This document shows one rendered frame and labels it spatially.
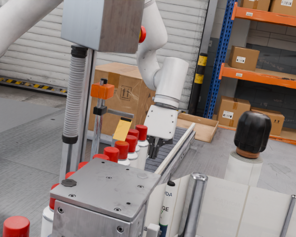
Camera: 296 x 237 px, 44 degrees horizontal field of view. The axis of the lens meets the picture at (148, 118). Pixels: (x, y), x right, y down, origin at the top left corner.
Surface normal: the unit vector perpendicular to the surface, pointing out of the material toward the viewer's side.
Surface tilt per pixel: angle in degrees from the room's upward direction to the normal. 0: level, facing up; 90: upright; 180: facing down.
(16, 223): 3
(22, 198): 0
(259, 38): 90
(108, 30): 90
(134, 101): 90
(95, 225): 90
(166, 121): 70
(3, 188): 0
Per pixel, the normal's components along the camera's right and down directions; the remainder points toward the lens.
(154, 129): -0.22, -0.14
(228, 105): -0.17, 0.24
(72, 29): -0.78, 0.05
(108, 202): 0.16, -0.95
